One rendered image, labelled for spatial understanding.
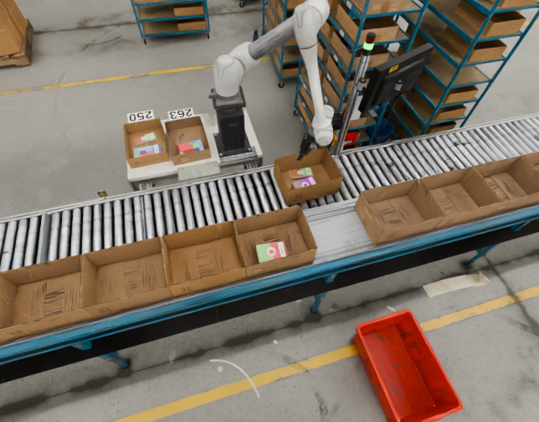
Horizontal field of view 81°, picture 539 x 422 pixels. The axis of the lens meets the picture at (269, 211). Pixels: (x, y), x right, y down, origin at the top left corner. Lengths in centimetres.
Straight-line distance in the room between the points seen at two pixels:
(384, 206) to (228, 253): 104
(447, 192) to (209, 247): 159
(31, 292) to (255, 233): 122
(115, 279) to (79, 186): 189
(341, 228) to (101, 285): 139
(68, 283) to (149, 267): 42
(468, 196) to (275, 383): 184
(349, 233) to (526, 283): 196
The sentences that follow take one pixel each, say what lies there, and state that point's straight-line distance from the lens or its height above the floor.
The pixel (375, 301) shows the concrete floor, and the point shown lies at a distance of 284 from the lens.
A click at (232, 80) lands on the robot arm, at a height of 134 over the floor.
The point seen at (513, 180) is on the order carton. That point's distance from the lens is 278.
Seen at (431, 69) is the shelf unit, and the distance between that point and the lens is 343.
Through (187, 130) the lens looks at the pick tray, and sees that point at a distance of 272.
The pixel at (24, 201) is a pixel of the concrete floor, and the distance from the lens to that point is 383.
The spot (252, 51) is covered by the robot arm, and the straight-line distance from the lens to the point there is 223.
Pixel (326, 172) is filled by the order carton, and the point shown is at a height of 76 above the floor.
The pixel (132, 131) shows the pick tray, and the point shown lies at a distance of 281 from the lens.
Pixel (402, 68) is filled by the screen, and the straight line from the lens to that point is 218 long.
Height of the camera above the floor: 254
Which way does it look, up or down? 56 degrees down
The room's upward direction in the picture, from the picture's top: 3 degrees clockwise
